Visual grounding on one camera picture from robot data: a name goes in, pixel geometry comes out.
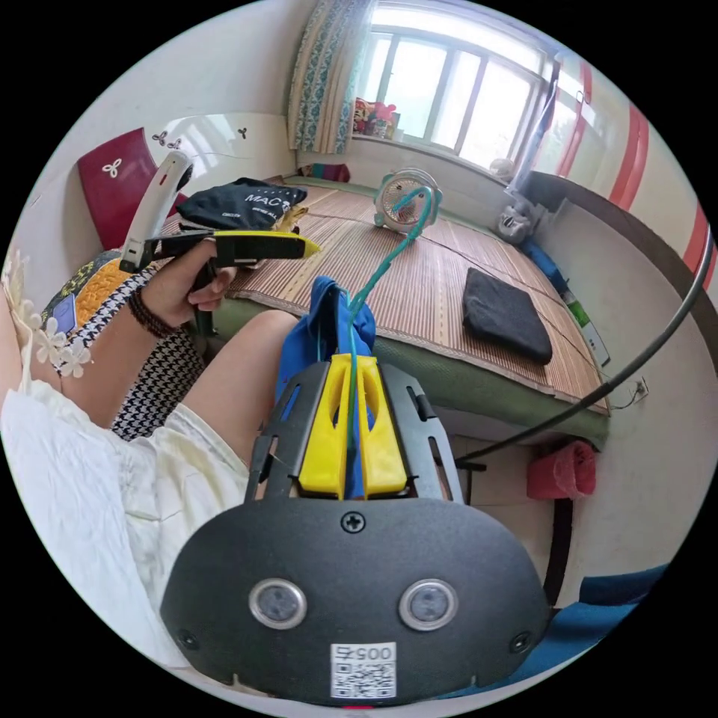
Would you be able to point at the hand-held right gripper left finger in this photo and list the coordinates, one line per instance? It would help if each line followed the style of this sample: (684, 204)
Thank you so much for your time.
(321, 449)

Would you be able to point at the window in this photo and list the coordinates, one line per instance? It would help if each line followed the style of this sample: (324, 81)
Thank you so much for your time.
(449, 90)

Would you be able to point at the person's left forearm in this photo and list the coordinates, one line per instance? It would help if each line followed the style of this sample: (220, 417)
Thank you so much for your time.
(112, 364)

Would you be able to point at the blue short sleeve shirt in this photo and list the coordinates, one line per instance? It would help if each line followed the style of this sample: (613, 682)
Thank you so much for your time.
(305, 348)

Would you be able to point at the person's left hand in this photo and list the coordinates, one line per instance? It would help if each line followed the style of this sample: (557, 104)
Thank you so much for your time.
(179, 286)

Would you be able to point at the pile of clothes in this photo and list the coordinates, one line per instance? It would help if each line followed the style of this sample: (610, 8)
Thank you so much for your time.
(235, 205)

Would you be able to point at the person's body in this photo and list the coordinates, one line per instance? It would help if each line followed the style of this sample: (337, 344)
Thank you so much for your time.
(84, 505)

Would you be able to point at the colourful folded blanket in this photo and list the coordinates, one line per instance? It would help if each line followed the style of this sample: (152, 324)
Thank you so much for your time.
(325, 171)

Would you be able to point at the small white table fan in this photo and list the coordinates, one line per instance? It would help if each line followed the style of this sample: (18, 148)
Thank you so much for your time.
(406, 202)

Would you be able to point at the patterned teal curtain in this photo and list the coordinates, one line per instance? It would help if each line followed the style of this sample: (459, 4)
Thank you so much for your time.
(325, 78)

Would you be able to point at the bed with woven mat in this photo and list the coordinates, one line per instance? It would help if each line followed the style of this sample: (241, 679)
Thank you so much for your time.
(437, 291)

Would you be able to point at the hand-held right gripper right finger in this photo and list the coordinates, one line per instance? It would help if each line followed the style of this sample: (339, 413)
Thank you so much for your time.
(387, 454)

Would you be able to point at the white wardrobe with red stripes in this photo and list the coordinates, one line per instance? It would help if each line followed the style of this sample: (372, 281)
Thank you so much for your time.
(628, 168)

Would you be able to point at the folded black garment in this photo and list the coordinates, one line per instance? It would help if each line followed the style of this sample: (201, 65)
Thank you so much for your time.
(505, 314)

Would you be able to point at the patchwork quilt with houndstooth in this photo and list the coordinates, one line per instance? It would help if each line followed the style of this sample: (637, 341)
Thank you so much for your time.
(162, 376)

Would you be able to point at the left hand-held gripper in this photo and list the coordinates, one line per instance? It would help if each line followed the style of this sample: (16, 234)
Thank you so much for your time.
(247, 251)

